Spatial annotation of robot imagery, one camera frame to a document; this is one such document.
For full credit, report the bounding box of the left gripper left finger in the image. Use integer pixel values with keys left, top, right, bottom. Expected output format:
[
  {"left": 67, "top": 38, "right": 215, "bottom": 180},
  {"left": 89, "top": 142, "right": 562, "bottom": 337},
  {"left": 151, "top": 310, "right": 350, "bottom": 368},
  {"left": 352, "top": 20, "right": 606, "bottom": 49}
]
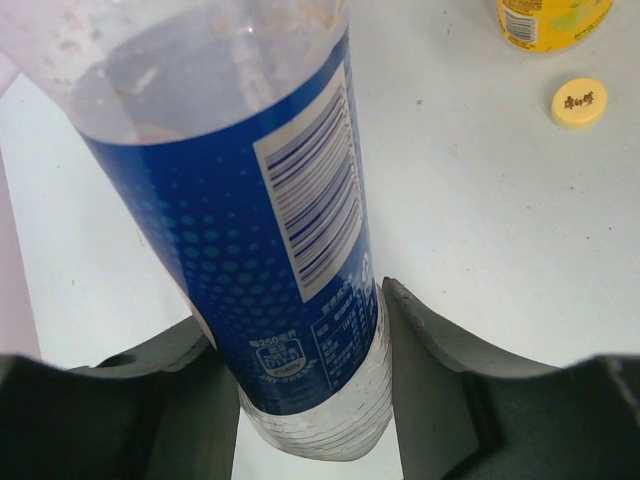
[{"left": 1, "top": 318, "right": 239, "bottom": 479}]

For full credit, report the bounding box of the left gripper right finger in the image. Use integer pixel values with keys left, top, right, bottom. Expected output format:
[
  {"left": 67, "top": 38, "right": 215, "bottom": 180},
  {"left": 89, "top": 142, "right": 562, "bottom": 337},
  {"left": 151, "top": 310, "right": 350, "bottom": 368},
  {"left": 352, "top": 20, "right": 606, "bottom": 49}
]
[{"left": 382, "top": 278, "right": 639, "bottom": 479}]

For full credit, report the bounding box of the clear water bottle blue label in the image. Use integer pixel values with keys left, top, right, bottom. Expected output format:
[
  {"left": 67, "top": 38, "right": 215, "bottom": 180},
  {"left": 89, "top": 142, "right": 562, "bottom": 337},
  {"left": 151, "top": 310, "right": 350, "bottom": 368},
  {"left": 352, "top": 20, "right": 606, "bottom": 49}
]
[{"left": 1, "top": 1, "right": 392, "bottom": 462}]

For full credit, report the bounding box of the yellow bottle cap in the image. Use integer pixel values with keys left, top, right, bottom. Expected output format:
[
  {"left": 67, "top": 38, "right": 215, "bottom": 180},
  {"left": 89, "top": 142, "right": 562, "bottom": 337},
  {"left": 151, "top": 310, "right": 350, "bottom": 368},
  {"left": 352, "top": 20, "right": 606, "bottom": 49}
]
[{"left": 550, "top": 77, "right": 608, "bottom": 129}]

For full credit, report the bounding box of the yellow juice bottle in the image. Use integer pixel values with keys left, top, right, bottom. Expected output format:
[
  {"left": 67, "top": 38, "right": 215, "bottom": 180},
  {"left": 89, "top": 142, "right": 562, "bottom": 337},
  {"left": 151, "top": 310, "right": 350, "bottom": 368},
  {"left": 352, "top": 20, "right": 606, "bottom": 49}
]
[{"left": 495, "top": 0, "right": 614, "bottom": 53}]

